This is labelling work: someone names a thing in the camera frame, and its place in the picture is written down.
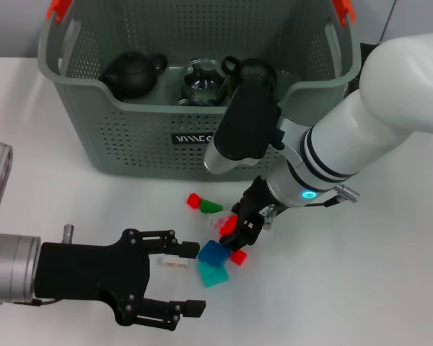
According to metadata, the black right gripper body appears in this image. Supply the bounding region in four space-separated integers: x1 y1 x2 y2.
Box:
231 176 275 246

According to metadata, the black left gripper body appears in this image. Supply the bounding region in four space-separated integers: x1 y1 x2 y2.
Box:
34 229 152 327

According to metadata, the large red building block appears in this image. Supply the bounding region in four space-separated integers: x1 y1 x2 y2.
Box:
219 215 239 236

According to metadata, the glass cup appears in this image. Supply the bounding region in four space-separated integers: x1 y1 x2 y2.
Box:
175 97 203 108

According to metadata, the blue building block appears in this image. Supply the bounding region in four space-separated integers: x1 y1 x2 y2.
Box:
197 240 232 267

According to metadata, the teal building block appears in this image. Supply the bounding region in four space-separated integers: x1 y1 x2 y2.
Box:
196 261 230 288

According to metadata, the green building block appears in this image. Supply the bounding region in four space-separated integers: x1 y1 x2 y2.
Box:
198 199 224 213

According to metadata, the grey-green perforated storage basket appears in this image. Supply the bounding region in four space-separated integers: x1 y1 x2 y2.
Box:
38 0 360 181

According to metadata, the black ceramic teapot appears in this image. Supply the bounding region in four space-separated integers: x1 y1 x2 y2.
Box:
100 50 170 102

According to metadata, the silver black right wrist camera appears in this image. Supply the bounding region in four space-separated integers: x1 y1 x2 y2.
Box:
204 59 287 176

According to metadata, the glass pitcher black handle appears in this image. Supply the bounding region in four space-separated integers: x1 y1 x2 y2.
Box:
342 41 380 98

